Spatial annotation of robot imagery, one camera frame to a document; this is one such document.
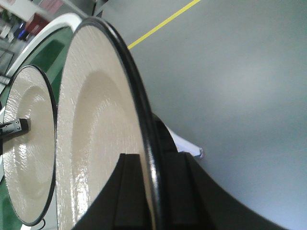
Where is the cream plate black rim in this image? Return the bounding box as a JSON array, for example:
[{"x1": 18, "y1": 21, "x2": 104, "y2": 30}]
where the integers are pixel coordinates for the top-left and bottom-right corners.
[
  {"x1": 3, "y1": 65, "x2": 57, "y2": 226},
  {"x1": 56, "y1": 17, "x2": 166, "y2": 230}
]

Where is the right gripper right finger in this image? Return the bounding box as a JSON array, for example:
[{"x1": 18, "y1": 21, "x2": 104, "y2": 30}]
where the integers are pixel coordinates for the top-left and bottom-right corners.
[{"x1": 153, "y1": 115, "x2": 282, "y2": 230}]

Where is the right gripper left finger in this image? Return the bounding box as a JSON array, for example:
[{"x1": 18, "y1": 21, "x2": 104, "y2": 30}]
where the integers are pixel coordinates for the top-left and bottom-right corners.
[{"x1": 73, "y1": 154, "x2": 152, "y2": 230}]

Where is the red fire equipment box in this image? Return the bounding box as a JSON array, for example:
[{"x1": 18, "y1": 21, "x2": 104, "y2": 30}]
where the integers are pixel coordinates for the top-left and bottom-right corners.
[{"x1": 25, "y1": 13, "x2": 50, "y2": 35}]

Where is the white outer rim guard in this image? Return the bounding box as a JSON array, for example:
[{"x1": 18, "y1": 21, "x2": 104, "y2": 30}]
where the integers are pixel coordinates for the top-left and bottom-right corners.
[{"x1": 4, "y1": 13, "x2": 82, "y2": 78}]

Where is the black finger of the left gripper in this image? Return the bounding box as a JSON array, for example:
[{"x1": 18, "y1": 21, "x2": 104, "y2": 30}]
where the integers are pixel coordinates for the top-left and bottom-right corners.
[{"x1": 0, "y1": 118, "x2": 31, "y2": 138}]

